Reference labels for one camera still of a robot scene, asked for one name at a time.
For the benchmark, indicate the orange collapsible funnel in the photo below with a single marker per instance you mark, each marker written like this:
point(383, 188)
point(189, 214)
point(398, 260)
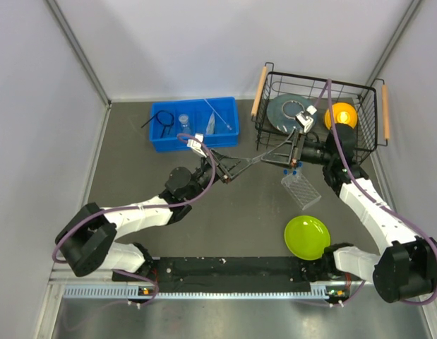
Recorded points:
point(345, 113)

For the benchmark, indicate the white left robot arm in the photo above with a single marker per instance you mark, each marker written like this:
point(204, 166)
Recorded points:
point(89, 241)

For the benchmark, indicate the black wire basket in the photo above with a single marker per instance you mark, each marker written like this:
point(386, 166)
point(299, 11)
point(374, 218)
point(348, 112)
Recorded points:
point(372, 130)

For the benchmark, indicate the lime green plate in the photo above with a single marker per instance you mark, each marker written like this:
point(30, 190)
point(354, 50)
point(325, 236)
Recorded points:
point(306, 237)

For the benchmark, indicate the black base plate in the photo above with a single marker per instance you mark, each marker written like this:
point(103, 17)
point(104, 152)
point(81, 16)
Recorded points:
point(235, 274)

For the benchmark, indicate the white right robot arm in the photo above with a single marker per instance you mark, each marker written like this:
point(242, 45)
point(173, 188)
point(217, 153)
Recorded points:
point(405, 267)

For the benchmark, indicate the grey slotted cable duct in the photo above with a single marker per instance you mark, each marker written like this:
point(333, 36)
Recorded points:
point(141, 291)

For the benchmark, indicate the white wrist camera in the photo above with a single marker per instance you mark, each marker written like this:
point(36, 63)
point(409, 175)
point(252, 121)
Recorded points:
point(307, 118)
point(196, 146)

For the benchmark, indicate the clear plastic bag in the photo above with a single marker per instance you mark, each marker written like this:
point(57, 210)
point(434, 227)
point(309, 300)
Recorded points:
point(210, 128)

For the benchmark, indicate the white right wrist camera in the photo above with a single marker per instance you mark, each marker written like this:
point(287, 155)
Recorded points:
point(307, 118)

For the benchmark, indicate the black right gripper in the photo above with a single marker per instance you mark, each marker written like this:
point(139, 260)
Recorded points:
point(282, 158)

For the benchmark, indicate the small clear glass funnel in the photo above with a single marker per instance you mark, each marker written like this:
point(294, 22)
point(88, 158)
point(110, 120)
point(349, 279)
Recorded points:
point(218, 115)

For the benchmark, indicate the blue-grey ceramic plate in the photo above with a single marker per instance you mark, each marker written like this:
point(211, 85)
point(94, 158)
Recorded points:
point(281, 112)

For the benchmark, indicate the black ring stand clamp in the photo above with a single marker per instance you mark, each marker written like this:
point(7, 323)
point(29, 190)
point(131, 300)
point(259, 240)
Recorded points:
point(163, 122)

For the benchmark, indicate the clear test tube rack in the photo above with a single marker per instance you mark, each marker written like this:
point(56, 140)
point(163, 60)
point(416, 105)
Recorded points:
point(301, 190)

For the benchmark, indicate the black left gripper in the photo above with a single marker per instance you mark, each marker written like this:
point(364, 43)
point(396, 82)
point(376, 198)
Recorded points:
point(229, 163)

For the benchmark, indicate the blue plastic bin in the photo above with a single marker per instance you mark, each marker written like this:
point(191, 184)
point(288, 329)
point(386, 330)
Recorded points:
point(199, 113)

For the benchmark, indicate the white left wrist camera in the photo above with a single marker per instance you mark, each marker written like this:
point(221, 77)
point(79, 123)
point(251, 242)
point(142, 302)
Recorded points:
point(196, 146)

